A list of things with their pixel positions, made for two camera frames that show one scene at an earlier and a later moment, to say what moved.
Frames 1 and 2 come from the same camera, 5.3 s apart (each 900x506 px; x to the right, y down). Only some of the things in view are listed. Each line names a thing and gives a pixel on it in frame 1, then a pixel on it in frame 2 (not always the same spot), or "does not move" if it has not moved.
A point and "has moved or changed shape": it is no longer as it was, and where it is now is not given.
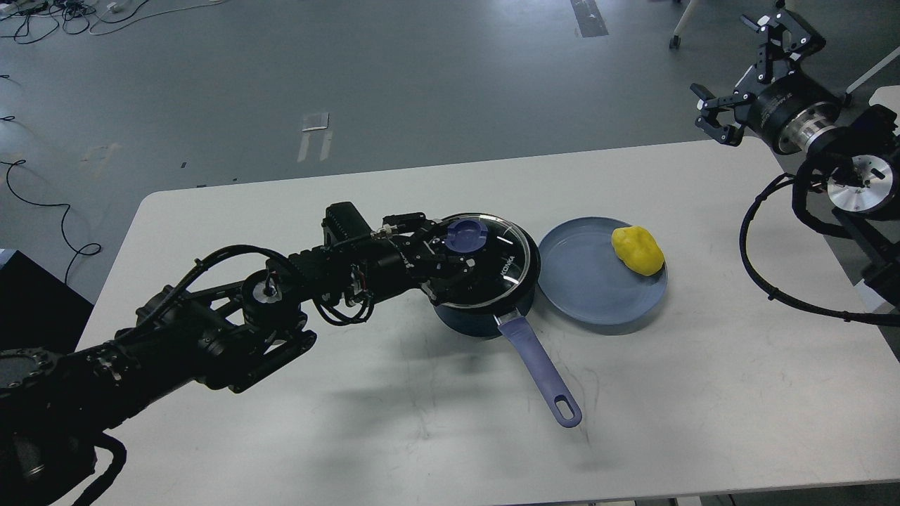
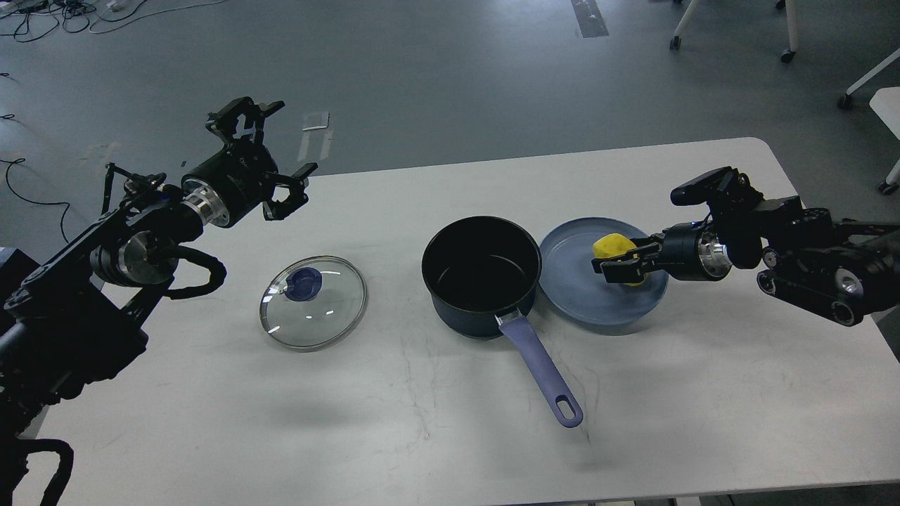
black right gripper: [789, 109] to [689, 251]
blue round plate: [582, 277] does not move
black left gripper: [400, 260] to [229, 187]
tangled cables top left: [27, 20] does not move
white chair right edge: [888, 95] does not move
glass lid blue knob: [465, 235] has moved or changed shape
